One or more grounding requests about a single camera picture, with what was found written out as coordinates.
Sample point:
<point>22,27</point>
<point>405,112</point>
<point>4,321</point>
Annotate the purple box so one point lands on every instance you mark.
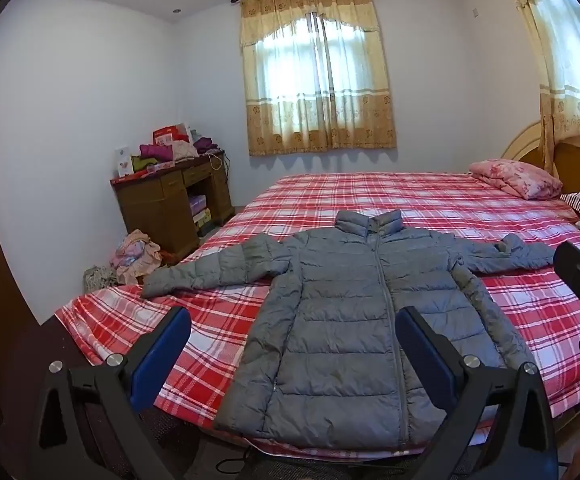
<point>198,205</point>

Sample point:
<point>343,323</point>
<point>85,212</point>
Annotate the red plaid bed sheet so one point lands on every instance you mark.
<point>119,320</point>

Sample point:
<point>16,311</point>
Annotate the pile of clothes on desk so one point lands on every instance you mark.
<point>169,155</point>

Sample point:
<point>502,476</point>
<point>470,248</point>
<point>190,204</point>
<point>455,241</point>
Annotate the wooden bed headboard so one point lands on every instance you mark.
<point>577,162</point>

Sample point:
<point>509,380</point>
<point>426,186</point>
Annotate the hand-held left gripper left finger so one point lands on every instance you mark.
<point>162,355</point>

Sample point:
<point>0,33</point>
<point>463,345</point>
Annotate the red gift box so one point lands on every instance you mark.
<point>167,136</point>

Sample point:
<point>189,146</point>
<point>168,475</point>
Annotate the yellow box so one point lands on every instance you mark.
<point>203,220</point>

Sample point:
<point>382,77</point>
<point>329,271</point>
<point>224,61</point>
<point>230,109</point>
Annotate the pink floral pillow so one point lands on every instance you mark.
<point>515,177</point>

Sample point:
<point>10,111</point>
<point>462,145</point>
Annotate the grey patterned cloth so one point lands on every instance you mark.
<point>99,277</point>

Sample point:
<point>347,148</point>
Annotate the beige patterned side curtain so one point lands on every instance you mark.
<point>560,60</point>

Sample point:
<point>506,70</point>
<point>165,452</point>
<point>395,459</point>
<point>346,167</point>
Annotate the brown wooden desk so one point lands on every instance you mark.
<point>154,210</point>

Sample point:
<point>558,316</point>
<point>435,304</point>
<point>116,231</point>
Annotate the pink clothes pile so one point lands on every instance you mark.
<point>134,257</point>

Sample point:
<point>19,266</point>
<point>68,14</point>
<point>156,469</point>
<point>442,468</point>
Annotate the grey puffer jacket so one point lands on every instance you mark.
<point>340,335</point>

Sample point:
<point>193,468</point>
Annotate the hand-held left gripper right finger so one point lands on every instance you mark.
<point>422,355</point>

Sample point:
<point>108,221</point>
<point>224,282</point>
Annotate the white picture card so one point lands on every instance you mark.
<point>123,161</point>

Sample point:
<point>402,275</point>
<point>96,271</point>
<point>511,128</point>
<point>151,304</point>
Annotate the beige patterned window curtain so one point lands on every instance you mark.
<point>320,125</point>

